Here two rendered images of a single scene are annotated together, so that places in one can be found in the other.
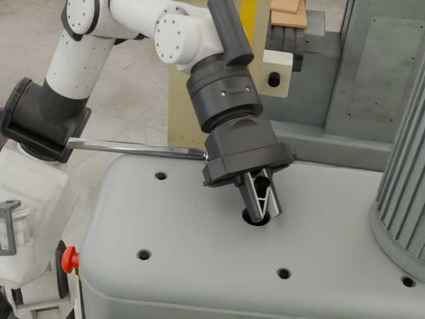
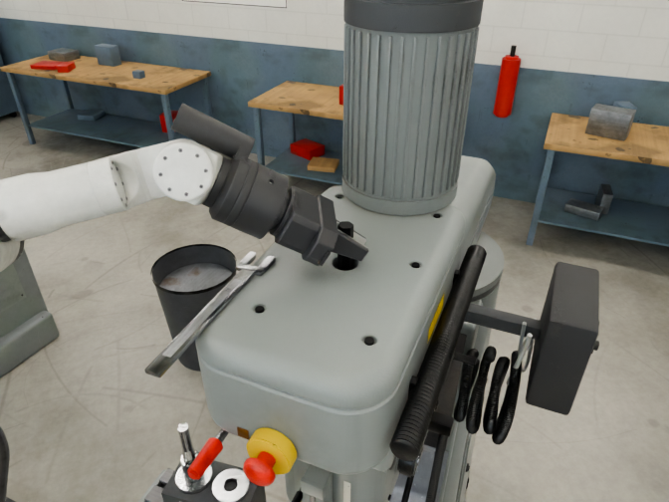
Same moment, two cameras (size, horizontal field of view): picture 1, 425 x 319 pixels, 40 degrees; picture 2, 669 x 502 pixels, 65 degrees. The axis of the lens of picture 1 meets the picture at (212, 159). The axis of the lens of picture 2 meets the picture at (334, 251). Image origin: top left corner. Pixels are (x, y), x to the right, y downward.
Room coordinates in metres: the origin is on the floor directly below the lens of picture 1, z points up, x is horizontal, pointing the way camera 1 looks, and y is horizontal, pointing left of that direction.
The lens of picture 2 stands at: (0.33, 0.51, 2.30)
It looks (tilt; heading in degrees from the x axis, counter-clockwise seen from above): 33 degrees down; 292
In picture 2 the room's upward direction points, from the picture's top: straight up
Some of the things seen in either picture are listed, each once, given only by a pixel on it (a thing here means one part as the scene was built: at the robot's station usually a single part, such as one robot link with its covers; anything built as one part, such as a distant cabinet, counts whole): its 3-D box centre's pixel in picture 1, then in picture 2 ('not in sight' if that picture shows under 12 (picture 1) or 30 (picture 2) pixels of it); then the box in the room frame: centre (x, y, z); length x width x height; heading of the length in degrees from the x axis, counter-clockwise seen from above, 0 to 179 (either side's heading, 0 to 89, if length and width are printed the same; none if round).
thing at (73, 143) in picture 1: (150, 149); (215, 306); (0.65, 0.09, 1.89); 0.24 x 0.04 x 0.01; 90
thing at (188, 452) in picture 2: not in sight; (186, 442); (0.95, -0.10, 1.25); 0.03 x 0.03 x 0.11
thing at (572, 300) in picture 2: not in sight; (565, 337); (0.20, -0.36, 1.62); 0.20 x 0.09 x 0.21; 89
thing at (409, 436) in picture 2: not in sight; (445, 329); (0.39, -0.10, 1.79); 0.45 x 0.04 x 0.04; 89
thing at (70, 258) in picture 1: (74, 260); (262, 467); (0.55, 0.19, 1.76); 0.04 x 0.03 x 0.04; 179
